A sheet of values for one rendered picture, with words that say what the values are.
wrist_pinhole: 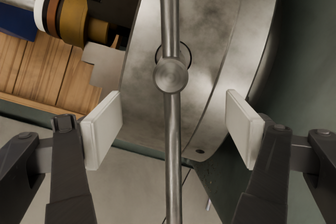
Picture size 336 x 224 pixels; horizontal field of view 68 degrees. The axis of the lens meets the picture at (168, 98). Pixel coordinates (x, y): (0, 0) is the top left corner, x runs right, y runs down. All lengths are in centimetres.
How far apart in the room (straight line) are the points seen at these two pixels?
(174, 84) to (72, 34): 25
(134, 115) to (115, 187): 132
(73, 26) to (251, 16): 24
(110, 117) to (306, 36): 20
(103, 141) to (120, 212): 147
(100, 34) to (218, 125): 21
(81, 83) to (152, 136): 34
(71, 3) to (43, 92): 30
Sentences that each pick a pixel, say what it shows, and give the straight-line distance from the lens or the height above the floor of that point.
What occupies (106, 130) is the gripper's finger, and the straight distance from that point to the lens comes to 17.
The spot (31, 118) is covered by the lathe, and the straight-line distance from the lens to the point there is 103.
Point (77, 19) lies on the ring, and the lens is 37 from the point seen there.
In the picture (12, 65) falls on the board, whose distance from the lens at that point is 67.
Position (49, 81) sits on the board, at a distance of 63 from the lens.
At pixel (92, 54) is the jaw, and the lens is 38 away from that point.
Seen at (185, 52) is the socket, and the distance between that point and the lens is 23.
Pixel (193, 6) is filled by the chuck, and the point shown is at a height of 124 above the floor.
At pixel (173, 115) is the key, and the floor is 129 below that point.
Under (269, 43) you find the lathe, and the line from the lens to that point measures 31.
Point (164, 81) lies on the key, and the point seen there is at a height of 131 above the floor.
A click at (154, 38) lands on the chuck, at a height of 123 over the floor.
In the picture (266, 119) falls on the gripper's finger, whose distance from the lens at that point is 16.
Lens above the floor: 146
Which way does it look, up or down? 87 degrees down
